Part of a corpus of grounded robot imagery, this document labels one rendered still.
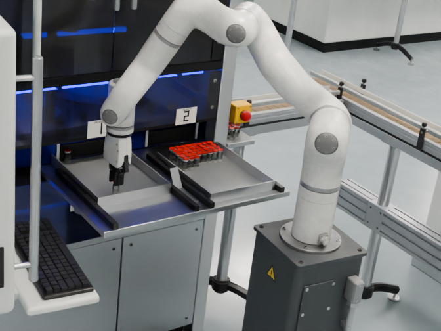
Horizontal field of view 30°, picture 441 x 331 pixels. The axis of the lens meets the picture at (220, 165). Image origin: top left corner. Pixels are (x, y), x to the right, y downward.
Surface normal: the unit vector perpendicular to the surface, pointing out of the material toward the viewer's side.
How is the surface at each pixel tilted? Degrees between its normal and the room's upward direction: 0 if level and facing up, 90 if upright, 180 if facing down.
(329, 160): 128
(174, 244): 90
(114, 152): 89
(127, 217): 0
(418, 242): 90
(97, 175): 0
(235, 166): 0
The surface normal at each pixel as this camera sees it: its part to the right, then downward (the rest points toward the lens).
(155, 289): 0.57, 0.40
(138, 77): 0.29, -0.25
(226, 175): 0.11, -0.90
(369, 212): -0.82, 0.15
